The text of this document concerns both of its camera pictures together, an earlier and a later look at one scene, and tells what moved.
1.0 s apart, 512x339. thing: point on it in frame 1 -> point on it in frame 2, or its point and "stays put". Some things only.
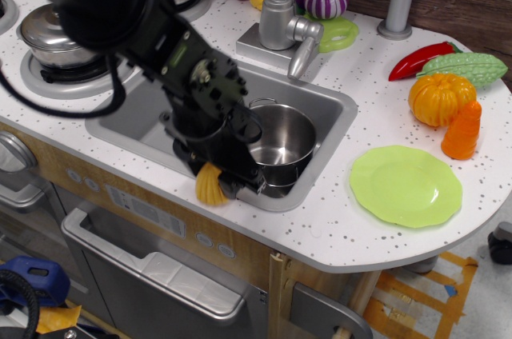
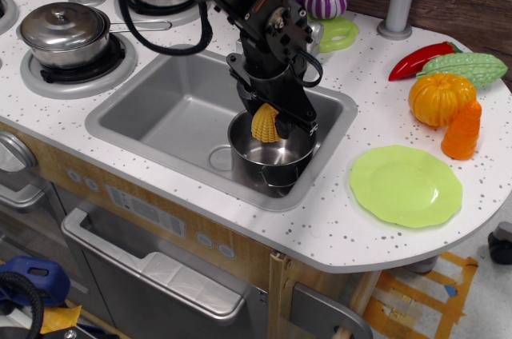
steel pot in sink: [286, 145] stays put
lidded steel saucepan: [42, 29] stays put
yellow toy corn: [207, 185] -> [263, 125]
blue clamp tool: [50, 281] stays put
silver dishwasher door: [146, 289] stays put
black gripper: [218, 137] -> [278, 79]
